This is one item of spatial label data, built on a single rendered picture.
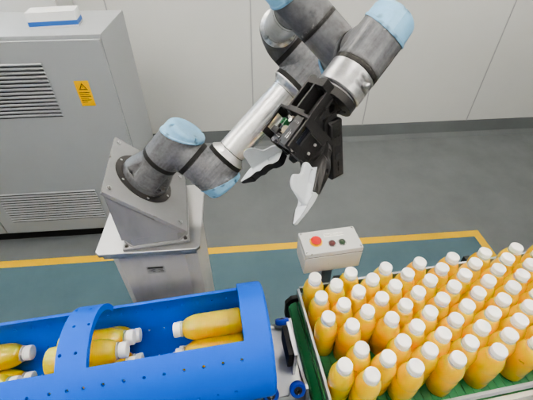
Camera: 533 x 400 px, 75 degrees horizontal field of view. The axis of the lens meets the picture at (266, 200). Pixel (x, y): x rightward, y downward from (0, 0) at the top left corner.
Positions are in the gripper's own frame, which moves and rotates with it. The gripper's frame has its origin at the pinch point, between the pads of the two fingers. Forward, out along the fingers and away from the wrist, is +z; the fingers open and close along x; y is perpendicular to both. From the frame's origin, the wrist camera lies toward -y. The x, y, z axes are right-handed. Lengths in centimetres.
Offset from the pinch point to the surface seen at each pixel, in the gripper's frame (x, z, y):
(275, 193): -175, 0, -179
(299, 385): 0, 36, -52
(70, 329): -28, 50, -2
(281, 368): -9, 39, -55
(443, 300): 9, -6, -74
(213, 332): -18, 37, -30
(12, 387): -23, 63, 4
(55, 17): -192, -7, 14
